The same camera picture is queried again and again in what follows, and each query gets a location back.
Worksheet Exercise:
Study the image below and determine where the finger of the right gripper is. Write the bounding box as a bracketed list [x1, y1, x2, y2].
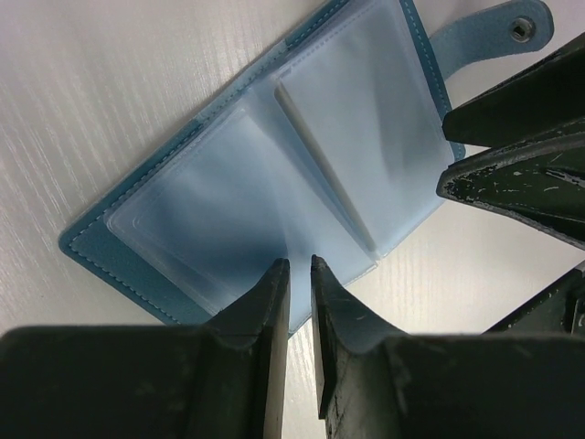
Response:
[442, 35, 584, 148]
[436, 133, 584, 250]

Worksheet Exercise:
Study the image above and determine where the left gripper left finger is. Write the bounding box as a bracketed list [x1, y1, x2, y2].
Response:
[1, 259, 291, 438]

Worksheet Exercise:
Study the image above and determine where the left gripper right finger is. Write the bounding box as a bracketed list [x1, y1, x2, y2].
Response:
[311, 256, 584, 438]

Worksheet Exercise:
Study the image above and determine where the blue leather card holder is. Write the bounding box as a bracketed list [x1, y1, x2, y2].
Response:
[58, 1, 554, 332]

